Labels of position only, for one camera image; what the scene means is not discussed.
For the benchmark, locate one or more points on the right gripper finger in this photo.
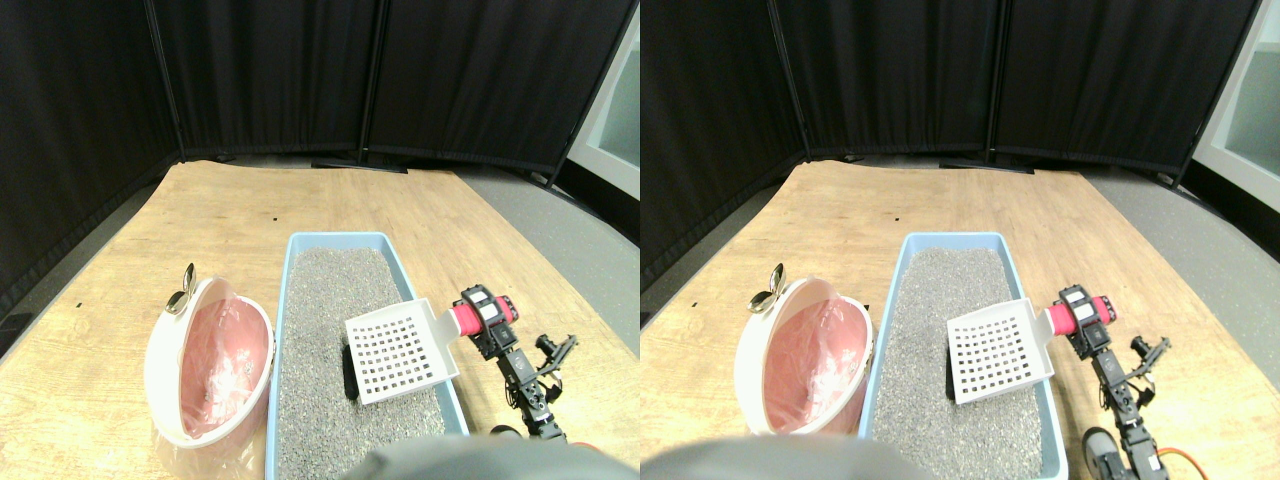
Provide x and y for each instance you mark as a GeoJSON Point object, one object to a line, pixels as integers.
{"type": "Point", "coordinates": [475, 297]}
{"type": "Point", "coordinates": [1073, 296]}

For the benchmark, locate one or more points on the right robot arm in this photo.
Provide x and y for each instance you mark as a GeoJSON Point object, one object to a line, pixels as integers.
{"type": "Point", "coordinates": [1120, 390]}
{"type": "Point", "coordinates": [525, 378]}

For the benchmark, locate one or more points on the blue litter tray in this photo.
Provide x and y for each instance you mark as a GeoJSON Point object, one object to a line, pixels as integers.
{"type": "Point", "coordinates": [940, 290]}
{"type": "Point", "coordinates": [330, 290]}

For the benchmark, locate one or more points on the black curtain stand foot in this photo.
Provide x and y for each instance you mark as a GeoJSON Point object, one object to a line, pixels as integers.
{"type": "Point", "coordinates": [360, 166]}
{"type": "Point", "coordinates": [988, 166]}

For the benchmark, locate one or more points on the white shelf unit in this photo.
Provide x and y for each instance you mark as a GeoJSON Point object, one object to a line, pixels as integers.
{"type": "Point", "coordinates": [600, 150]}
{"type": "Point", "coordinates": [1225, 150]}

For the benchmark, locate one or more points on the white bin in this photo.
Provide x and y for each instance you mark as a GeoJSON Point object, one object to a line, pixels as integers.
{"type": "Point", "coordinates": [760, 370]}
{"type": "Point", "coordinates": [165, 370]}

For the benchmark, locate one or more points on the black bracket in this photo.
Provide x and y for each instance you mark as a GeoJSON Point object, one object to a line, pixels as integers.
{"type": "Point", "coordinates": [1150, 352]}
{"type": "Point", "coordinates": [555, 350]}

